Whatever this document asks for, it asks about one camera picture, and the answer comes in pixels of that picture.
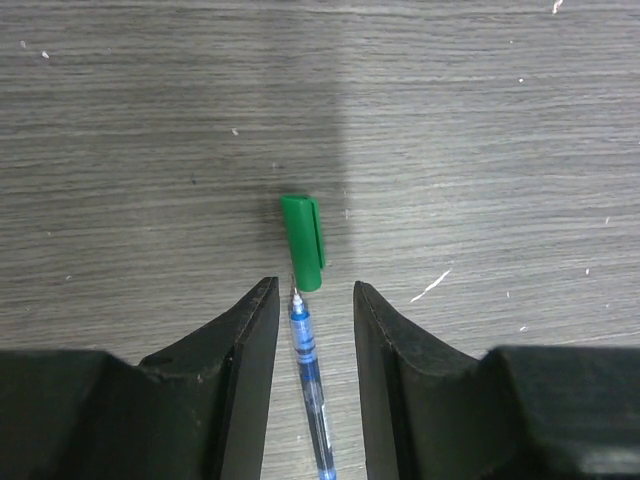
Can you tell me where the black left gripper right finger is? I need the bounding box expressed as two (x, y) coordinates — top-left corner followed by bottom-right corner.
(353, 282), (639, 480)

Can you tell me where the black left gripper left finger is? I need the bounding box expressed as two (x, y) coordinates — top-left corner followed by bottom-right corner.
(1, 277), (279, 479)

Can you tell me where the green pen cap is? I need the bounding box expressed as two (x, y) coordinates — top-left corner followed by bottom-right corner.
(280, 194), (326, 292)

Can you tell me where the dark blue pen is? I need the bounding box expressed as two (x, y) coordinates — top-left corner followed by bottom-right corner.
(289, 282), (337, 480)

